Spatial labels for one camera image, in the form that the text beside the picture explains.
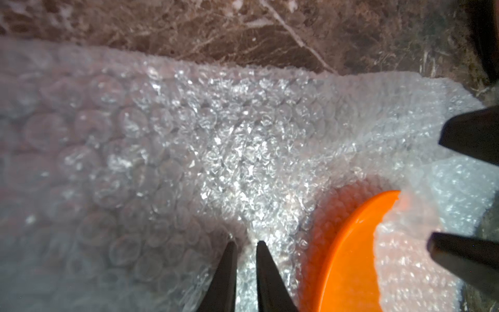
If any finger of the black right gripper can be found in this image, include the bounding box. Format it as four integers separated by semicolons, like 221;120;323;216
439;106;498;166
427;232;498;300

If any pink bubble bundle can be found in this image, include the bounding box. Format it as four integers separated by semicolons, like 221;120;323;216
1;37;498;311

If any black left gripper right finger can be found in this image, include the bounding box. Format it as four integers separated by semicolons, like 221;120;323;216
256;240;298;312

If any orange dinner plate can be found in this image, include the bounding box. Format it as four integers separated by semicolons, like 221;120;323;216
300;191;400;311

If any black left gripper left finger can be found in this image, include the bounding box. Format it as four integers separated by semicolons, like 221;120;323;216
196;241;237;312

